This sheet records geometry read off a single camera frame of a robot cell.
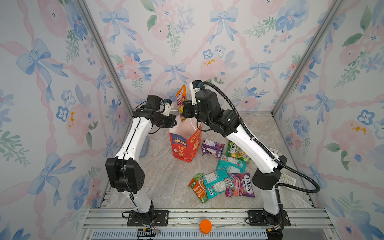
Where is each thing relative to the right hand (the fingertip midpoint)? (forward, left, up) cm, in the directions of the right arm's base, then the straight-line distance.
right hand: (183, 101), depth 66 cm
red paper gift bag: (-9, -1, -16) cm, 19 cm away
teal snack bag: (-11, -28, -40) cm, 50 cm away
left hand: (+3, +5, -17) cm, 18 cm away
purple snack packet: (0, -16, -38) cm, 42 cm away
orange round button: (-43, -10, -36) cm, 57 cm away
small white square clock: (-1, -57, -41) cm, 70 cm away
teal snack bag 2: (-22, -17, -39) cm, 48 cm away
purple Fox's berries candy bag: (-23, -31, -40) cm, 56 cm away
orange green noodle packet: (-23, -7, -41) cm, 48 cm away
